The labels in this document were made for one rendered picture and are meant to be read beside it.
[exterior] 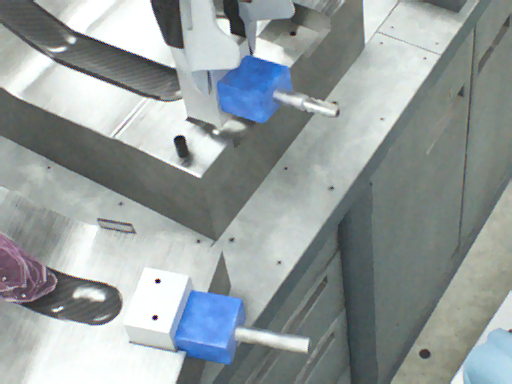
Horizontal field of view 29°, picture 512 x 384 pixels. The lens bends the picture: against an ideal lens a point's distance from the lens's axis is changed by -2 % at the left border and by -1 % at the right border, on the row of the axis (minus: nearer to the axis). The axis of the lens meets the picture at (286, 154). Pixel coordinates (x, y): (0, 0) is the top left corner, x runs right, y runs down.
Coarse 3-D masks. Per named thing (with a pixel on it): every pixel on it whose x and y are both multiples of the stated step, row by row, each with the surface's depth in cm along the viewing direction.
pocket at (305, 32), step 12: (300, 12) 90; (312, 12) 89; (276, 24) 90; (288, 24) 92; (300, 24) 92; (312, 24) 91; (324, 24) 89; (264, 36) 89; (276, 36) 91; (288, 36) 91; (300, 36) 91; (312, 36) 91; (324, 36) 89; (288, 48) 90; (300, 48) 90; (312, 48) 88
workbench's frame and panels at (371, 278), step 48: (480, 0) 102; (480, 48) 131; (432, 96) 120; (480, 96) 140; (384, 144) 92; (432, 144) 129; (480, 144) 151; (384, 192) 118; (432, 192) 137; (480, 192) 163; (336, 240) 109; (384, 240) 125; (432, 240) 147; (288, 288) 84; (336, 288) 115; (384, 288) 133; (432, 288) 158; (336, 336) 122; (384, 336) 143
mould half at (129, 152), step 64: (64, 0) 92; (128, 0) 93; (320, 0) 90; (0, 64) 88; (320, 64) 90; (0, 128) 94; (64, 128) 86; (128, 128) 82; (192, 128) 81; (256, 128) 84; (128, 192) 88; (192, 192) 81
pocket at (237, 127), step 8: (192, 120) 83; (200, 120) 84; (232, 120) 85; (240, 120) 85; (248, 120) 85; (208, 128) 85; (216, 128) 85; (224, 128) 85; (232, 128) 85; (240, 128) 84; (248, 128) 83; (232, 136) 84; (240, 136) 82
